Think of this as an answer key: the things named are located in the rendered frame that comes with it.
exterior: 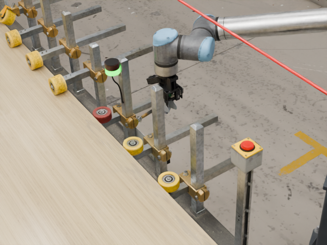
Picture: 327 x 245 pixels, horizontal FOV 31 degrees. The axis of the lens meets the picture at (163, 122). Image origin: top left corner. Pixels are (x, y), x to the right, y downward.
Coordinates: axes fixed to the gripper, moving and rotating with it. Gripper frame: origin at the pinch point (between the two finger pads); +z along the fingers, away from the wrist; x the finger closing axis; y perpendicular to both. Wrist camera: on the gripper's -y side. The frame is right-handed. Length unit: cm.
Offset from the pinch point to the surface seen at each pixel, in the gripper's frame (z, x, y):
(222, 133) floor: 97, 82, -63
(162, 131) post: 1.1, -7.8, 9.0
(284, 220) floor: 97, 63, 14
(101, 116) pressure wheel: 5.8, -19.7, -18.9
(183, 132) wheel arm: 11.5, 5.3, 4.8
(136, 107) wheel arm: 10.4, -2.2, -20.7
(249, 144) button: -27, -8, 59
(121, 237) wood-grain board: 6, -46, 42
